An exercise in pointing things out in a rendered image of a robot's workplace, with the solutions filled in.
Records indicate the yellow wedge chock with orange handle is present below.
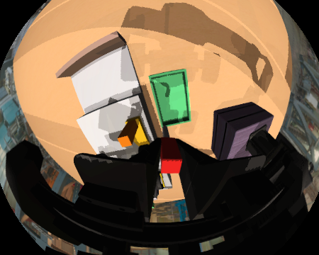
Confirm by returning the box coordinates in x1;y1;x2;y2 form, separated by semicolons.
118;116;150;147

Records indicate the green tray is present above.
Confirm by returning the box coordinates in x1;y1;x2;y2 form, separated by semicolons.
148;69;191;127
152;72;188;122

